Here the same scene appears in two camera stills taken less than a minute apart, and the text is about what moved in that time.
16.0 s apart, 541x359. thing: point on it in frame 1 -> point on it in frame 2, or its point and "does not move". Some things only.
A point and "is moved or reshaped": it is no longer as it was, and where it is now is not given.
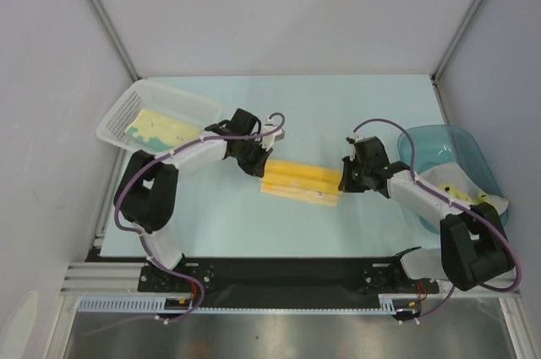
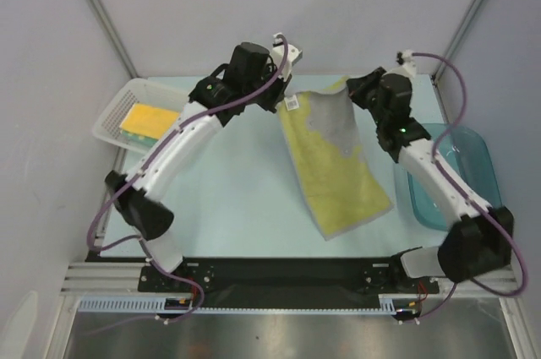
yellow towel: (302, 181) -> (147, 121)
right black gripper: (349, 176) -> (360, 89)
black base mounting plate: (283, 283) does not move
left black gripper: (256, 169) -> (270, 105)
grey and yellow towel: (453, 181) is moved or reshaped
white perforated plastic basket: (159, 98) does not move
